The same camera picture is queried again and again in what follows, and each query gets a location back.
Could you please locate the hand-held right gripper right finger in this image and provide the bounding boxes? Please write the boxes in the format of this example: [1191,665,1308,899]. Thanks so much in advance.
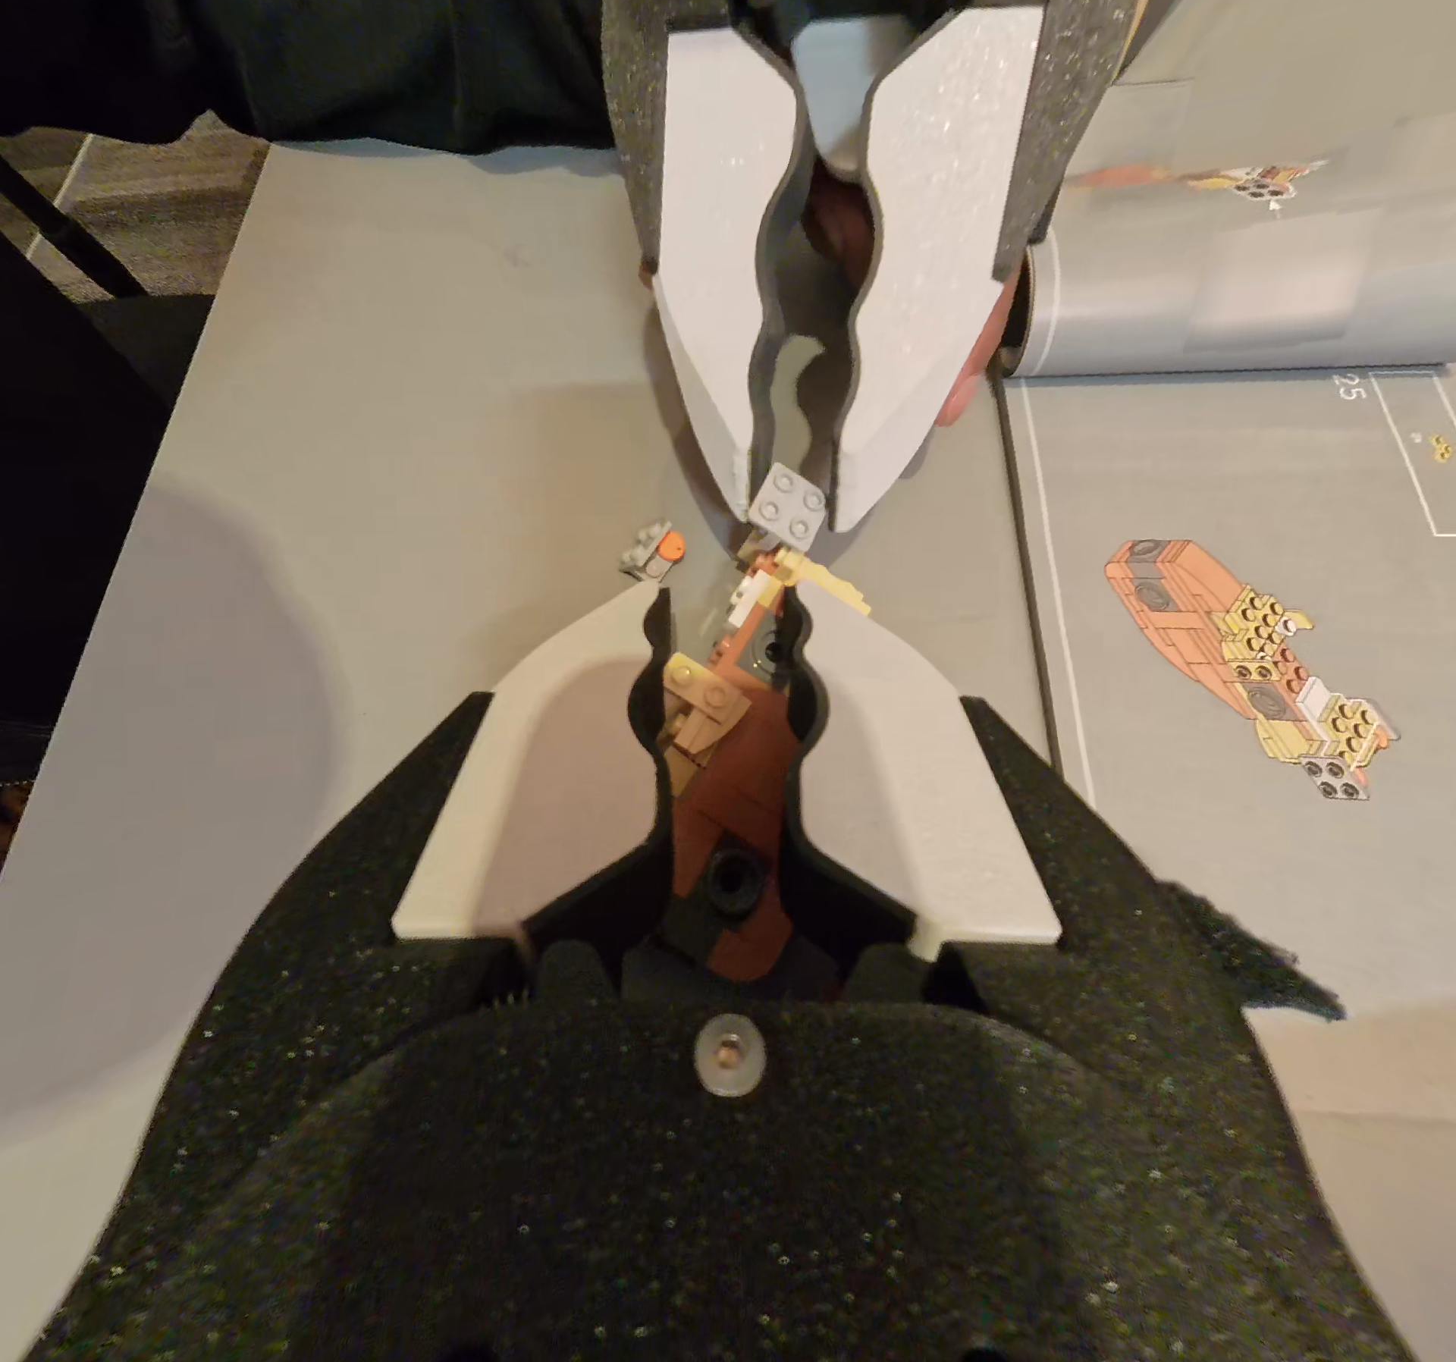
[790,588,1067,955]

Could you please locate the small pale grey brick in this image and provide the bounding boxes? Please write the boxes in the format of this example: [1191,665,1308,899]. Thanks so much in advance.
[747,459,827,542]

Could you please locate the grey instruction booklet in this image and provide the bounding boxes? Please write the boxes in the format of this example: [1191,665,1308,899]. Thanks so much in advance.
[995,0,1456,1005]

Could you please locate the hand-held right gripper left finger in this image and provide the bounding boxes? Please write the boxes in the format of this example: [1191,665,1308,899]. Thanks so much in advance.
[390,588,672,945]

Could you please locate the orange tan brick model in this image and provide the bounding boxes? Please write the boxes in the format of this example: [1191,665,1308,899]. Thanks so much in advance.
[657,543,875,980]

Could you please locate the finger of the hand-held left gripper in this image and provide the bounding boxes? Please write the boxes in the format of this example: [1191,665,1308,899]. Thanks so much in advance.
[650,31,806,527]
[832,3,1045,533]

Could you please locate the person's dark jacket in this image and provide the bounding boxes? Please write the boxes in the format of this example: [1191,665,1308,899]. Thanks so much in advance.
[0,237,217,886]

